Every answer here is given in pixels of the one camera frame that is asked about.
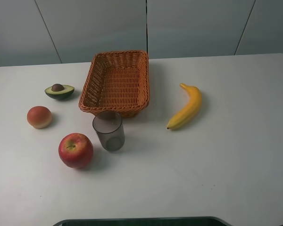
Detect transparent grey plastic cup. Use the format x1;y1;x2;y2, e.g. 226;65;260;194
92;111;125;152

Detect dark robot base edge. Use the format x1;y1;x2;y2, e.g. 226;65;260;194
55;217;229;226

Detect orange wicker basket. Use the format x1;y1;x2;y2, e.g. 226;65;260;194
78;50;150;118

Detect yellow banana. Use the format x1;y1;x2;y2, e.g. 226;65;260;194
167;83;202;130

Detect red apple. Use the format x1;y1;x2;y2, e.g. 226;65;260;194
58;133;93;169

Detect halved avocado with pit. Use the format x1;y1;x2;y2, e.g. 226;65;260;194
44;83;75;100

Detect round bread bun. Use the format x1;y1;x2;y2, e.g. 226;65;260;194
27;106;52;129

